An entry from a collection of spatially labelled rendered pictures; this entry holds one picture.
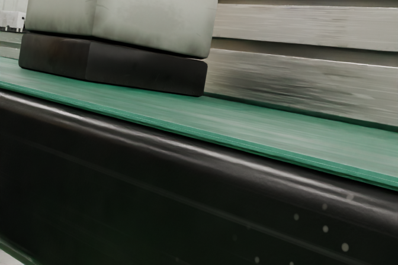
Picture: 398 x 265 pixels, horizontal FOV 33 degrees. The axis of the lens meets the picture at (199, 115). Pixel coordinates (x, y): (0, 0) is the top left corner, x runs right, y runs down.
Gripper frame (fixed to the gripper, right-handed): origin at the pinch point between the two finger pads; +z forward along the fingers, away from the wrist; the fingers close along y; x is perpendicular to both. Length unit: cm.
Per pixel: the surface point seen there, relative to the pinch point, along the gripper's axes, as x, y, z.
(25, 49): 13.4, 17.1, 1.8
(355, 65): 27.4, 5.1, -0.2
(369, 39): 28.0, 5.1, -1.7
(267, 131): 38.0, 22.0, 2.8
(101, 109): 36.0, 25.5, 2.9
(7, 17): -94, -28, -5
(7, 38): -23.4, 2.1, 0.8
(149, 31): 20.5, 13.6, -0.2
